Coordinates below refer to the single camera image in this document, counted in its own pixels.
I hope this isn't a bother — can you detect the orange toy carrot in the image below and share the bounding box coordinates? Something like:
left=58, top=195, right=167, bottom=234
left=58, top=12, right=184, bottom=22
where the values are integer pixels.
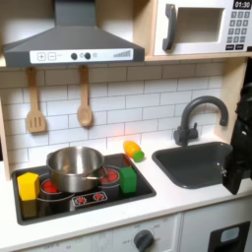
left=122, top=140, right=146, bottom=163

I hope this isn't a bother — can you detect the dark grey sink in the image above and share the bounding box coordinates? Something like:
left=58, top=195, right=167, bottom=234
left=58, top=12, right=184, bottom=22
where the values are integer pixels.
left=151, top=141, right=244, bottom=191

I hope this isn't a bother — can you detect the dark grey tap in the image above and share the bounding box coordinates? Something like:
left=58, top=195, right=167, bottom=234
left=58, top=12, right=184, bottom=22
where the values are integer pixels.
left=172, top=94, right=230, bottom=148

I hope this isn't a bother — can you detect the green block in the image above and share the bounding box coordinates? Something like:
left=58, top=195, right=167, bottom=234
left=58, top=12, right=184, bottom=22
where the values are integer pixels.
left=118, top=165, right=139, bottom=195

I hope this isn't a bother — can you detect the grey oven knob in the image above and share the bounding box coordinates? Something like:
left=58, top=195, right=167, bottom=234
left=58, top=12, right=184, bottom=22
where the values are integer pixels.
left=133, top=228, right=156, bottom=252

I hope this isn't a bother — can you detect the wooden shelf board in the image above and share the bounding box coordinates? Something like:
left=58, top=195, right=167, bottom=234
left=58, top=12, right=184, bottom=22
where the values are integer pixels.
left=144, top=51, right=252, bottom=63

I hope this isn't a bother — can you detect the white toy microwave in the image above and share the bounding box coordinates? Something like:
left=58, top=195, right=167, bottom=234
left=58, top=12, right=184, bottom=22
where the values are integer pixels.
left=153, top=0, right=252, bottom=57

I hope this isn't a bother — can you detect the black toy stove top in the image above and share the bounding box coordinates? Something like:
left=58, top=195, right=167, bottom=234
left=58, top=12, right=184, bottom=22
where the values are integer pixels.
left=11, top=152, right=158, bottom=226

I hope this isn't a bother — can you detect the wooden spoon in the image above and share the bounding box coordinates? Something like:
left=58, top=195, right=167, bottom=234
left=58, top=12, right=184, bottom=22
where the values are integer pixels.
left=76, top=65, right=94, bottom=129

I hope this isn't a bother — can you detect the steel pot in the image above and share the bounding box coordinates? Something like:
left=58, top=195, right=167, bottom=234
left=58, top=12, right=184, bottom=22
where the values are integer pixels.
left=45, top=146, right=109, bottom=194

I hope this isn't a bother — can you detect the wooden slotted spatula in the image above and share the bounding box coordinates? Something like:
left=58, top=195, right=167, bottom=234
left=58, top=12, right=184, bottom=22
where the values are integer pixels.
left=25, top=67, right=48, bottom=134

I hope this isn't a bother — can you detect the yellow block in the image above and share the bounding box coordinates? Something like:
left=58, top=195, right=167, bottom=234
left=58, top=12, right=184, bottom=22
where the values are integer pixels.
left=17, top=171, right=41, bottom=202

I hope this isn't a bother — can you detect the grey range hood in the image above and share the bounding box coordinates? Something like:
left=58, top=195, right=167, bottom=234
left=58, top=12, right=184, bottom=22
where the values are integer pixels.
left=2, top=0, right=146, bottom=69

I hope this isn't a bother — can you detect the grey microwave door handle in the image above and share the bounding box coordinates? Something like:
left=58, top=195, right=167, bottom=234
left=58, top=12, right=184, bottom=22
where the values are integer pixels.
left=161, top=3, right=178, bottom=52

